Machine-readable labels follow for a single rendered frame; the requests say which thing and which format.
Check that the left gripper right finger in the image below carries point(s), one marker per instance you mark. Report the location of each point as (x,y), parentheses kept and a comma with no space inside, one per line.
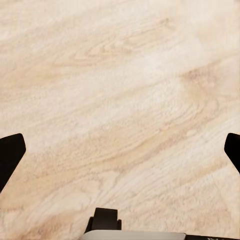
(232,149)

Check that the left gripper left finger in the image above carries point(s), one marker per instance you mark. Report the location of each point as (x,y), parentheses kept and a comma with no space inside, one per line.
(12,149)

